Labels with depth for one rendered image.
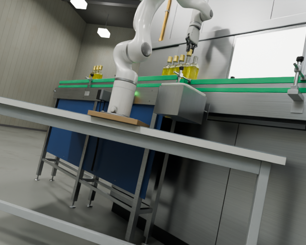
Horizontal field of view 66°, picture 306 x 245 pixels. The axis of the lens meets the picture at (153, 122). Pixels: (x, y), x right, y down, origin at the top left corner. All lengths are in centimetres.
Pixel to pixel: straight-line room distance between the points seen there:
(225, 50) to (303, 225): 111
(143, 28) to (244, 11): 79
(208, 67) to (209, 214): 97
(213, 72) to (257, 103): 51
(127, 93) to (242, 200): 88
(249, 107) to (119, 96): 67
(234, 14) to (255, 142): 90
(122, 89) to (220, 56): 79
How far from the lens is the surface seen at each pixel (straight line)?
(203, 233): 163
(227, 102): 136
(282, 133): 144
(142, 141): 114
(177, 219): 173
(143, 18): 136
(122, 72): 123
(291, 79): 130
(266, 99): 128
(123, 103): 120
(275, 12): 174
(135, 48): 123
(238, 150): 107
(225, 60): 169
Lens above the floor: 69
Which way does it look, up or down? 4 degrees up
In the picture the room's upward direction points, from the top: 13 degrees clockwise
